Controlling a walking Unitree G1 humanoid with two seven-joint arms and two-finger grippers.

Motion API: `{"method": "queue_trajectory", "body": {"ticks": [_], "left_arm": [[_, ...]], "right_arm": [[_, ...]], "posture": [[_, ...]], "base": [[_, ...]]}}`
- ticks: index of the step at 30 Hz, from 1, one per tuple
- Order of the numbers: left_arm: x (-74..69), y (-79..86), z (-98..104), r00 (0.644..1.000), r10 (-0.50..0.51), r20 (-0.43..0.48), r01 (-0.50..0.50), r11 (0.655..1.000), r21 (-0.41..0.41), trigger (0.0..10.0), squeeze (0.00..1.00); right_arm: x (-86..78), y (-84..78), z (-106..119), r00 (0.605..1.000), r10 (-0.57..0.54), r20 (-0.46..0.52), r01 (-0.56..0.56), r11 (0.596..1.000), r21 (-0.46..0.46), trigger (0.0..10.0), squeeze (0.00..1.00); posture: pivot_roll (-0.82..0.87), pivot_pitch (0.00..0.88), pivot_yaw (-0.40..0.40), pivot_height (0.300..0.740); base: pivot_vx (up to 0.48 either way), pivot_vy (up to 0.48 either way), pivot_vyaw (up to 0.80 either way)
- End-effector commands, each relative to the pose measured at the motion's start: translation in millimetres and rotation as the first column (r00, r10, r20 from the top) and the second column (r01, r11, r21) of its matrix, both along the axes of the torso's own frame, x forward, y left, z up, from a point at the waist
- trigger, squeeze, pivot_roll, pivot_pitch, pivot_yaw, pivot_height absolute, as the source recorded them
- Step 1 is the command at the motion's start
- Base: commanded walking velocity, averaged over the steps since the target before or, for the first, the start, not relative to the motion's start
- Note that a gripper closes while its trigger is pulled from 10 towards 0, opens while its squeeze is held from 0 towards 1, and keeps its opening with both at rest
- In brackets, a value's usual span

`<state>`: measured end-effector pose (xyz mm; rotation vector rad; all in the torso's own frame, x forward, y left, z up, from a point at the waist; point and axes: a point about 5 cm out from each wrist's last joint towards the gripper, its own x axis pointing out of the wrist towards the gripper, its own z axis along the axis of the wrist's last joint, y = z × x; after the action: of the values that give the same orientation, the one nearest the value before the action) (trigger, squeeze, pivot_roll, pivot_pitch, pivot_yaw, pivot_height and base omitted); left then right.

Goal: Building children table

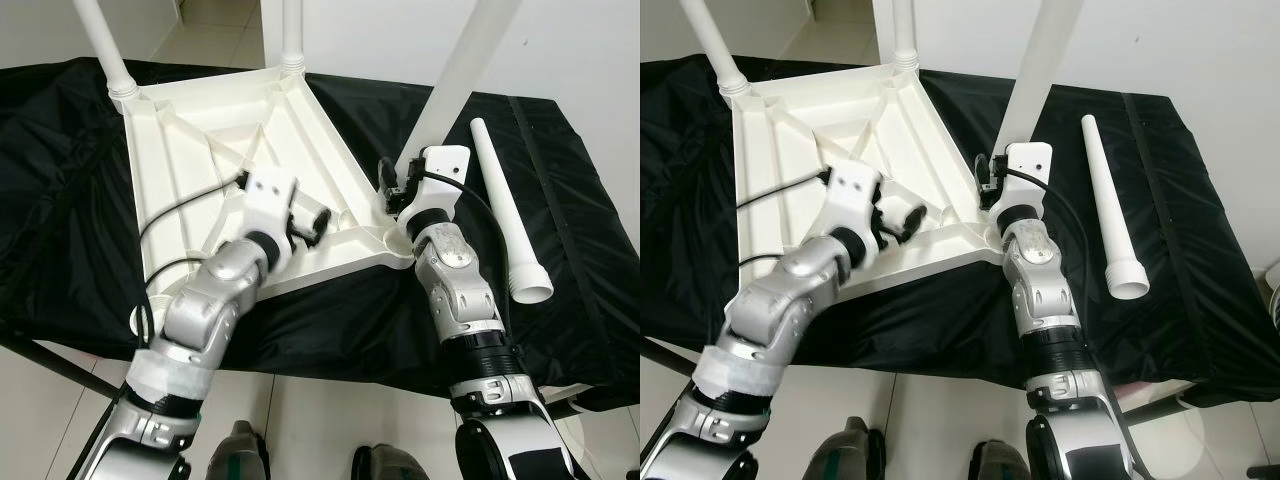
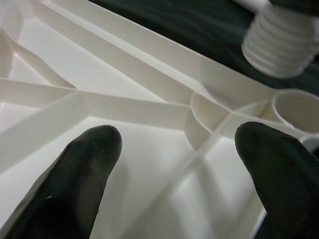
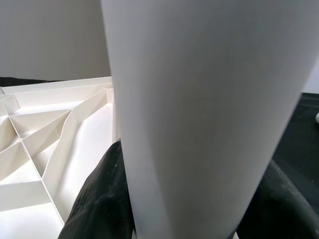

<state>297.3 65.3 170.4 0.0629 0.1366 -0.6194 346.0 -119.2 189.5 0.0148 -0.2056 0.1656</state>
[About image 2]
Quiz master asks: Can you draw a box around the black table cloth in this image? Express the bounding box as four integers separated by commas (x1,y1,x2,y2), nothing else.
89,0,319,98

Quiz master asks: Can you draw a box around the white plastic table leg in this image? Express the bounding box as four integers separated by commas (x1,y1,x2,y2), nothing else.
234,0,319,80

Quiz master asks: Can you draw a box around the white plastic children table top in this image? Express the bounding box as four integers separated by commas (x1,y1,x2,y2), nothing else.
0,0,319,239

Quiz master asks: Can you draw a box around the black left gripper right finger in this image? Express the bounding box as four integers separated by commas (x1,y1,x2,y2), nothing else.
235,121,319,239

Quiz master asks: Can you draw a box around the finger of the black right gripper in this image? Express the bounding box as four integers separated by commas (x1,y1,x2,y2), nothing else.
268,0,319,14

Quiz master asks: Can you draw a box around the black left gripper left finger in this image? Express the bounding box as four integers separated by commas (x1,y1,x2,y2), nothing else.
0,125,123,239

